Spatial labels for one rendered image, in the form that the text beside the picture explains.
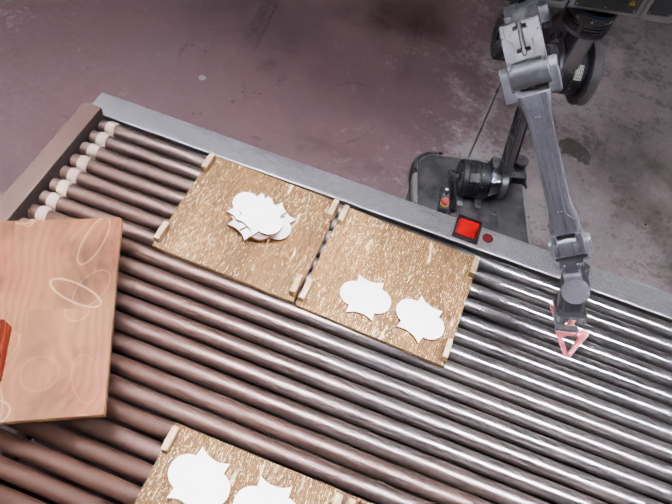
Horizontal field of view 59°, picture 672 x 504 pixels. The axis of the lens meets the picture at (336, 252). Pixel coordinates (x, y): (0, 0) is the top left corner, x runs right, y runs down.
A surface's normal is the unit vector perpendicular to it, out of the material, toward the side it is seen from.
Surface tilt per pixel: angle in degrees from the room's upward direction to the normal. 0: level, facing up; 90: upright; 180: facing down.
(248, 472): 0
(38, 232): 0
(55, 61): 0
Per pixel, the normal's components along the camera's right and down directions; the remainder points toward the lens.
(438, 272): 0.11, -0.52
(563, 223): -0.30, 0.44
